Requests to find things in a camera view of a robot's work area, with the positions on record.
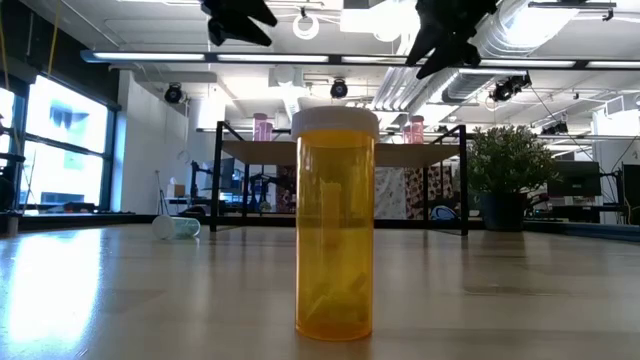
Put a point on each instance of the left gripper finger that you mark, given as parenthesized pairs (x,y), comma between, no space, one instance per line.
(242,32)
(245,10)

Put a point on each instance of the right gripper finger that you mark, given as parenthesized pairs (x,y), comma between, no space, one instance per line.
(425,42)
(445,52)

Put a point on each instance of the purple pill bottle white cap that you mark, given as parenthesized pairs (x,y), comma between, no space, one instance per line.
(270,132)
(260,127)

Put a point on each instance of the teal pill bottle white cap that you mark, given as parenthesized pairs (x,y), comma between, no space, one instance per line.
(175,227)

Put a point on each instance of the wooden shelf black metal legs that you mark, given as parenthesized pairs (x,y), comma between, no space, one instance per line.
(240,152)

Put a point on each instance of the black spotlight cluster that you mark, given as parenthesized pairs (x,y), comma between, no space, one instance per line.
(510,87)

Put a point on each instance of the black ceiling spotlight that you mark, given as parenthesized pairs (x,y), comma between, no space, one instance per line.
(173,93)
(339,89)

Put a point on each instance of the linear ceiling light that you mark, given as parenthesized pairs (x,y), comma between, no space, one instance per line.
(525,63)

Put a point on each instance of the potted green plant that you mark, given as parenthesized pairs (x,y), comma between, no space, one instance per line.
(505,165)

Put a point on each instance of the black track spotlights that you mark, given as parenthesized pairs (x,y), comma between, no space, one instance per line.
(555,128)

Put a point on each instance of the patterned fabric panel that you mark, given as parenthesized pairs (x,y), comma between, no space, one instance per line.
(390,192)

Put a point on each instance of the blue white rounded object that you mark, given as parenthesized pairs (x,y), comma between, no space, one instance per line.
(442,213)

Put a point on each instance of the cardboard box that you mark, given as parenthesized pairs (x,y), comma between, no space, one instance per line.
(176,191)

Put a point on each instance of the black computer monitor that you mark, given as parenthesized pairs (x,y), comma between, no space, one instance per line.
(632,192)
(575,178)

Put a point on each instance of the large window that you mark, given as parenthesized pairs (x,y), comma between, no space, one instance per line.
(65,150)

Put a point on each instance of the orange pill bottle white cap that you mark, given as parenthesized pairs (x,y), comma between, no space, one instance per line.
(334,225)

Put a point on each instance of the silver air duct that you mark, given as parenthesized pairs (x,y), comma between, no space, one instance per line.
(520,35)

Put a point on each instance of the black metal rig frame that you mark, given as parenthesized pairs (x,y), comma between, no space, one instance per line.
(75,221)

